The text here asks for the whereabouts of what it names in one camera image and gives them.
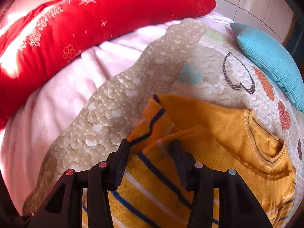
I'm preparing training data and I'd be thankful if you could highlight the quilted patterned bed cover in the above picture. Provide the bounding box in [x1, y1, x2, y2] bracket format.
[22, 18, 304, 215]

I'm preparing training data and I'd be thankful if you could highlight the yellow striped knit sweater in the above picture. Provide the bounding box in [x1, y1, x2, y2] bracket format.
[82, 94, 297, 228]

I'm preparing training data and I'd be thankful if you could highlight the wooden door frame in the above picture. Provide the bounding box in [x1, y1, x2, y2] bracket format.
[283, 14, 298, 47]

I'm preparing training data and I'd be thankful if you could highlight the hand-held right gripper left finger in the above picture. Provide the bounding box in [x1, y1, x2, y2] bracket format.
[22, 139, 131, 228]

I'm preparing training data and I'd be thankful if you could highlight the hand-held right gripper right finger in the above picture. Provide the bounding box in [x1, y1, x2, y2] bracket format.
[171, 140, 273, 228]

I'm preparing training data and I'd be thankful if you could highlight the glossy white wardrobe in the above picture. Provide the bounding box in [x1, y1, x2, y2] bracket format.
[166, 0, 294, 44]

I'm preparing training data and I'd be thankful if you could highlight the blue knit pillow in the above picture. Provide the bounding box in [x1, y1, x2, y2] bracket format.
[230, 23, 304, 114]

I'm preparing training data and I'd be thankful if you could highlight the red embroidered quilt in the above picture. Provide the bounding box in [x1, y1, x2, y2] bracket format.
[0, 0, 217, 130]

